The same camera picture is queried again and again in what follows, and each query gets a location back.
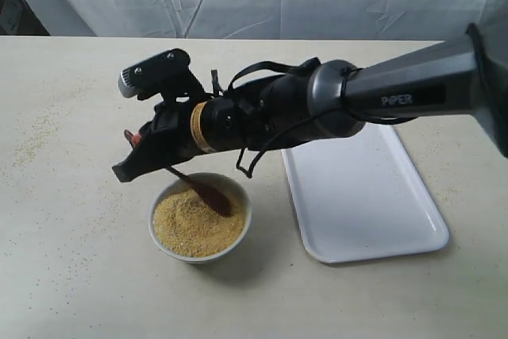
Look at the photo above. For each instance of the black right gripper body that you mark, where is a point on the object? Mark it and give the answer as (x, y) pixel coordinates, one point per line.
(270, 111)

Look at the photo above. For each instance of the dark red wooden spoon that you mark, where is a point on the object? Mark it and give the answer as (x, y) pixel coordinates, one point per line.
(211, 196)

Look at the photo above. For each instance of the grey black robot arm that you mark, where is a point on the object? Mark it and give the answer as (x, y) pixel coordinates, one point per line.
(464, 75)

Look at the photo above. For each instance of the yellow granular crumbs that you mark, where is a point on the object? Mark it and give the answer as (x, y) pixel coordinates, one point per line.
(184, 224)

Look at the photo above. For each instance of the white ceramic bowl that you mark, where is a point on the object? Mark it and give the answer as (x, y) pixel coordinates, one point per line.
(230, 188)

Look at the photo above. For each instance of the white rectangular plastic tray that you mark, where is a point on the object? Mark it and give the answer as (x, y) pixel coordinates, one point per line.
(362, 198)

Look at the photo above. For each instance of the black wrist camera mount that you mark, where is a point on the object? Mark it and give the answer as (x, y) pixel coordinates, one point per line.
(167, 73)

